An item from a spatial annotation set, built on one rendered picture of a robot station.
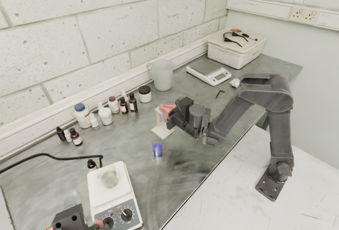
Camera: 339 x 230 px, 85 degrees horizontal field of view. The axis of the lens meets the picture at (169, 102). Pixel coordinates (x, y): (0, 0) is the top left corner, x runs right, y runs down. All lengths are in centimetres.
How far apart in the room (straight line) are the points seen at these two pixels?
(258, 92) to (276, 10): 112
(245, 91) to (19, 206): 80
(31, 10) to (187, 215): 87
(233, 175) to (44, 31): 89
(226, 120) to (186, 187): 29
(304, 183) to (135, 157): 64
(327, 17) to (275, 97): 105
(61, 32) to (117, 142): 50
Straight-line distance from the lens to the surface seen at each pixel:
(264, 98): 52
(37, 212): 82
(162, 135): 85
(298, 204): 83
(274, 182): 82
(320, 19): 153
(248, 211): 74
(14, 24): 86
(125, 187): 65
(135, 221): 66
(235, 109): 58
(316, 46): 162
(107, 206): 66
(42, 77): 93
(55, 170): 88
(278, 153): 69
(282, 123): 61
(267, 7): 160
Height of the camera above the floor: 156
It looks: 40 degrees down
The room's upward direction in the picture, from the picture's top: straight up
